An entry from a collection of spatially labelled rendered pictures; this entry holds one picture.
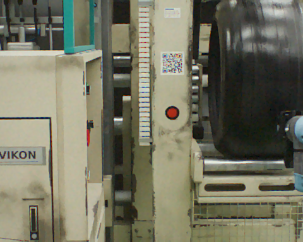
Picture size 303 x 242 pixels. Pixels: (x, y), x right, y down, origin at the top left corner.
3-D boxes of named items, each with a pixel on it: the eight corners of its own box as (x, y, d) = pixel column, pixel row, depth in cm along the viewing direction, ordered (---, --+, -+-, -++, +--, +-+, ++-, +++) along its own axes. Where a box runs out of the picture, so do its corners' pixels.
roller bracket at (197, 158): (193, 183, 198) (194, 152, 197) (185, 160, 238) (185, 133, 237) (204, 183, 198) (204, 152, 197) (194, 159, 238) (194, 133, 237)
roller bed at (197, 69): (150, 142, 248) (150, 65, 244) (150, 136, 262) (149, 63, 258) (201, 142, 248) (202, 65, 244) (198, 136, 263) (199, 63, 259)
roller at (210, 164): (199, 164, 207) (199, 174, 204) (199, 154, 204) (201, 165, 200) (306, 163, 207) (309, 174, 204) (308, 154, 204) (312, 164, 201)
